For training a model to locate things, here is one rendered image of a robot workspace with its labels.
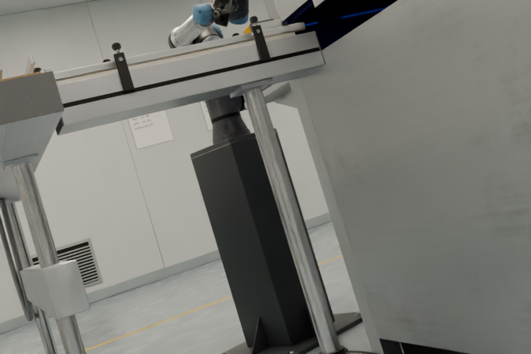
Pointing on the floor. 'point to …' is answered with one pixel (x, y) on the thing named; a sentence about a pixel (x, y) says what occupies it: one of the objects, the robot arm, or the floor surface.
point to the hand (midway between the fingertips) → (219, 11)
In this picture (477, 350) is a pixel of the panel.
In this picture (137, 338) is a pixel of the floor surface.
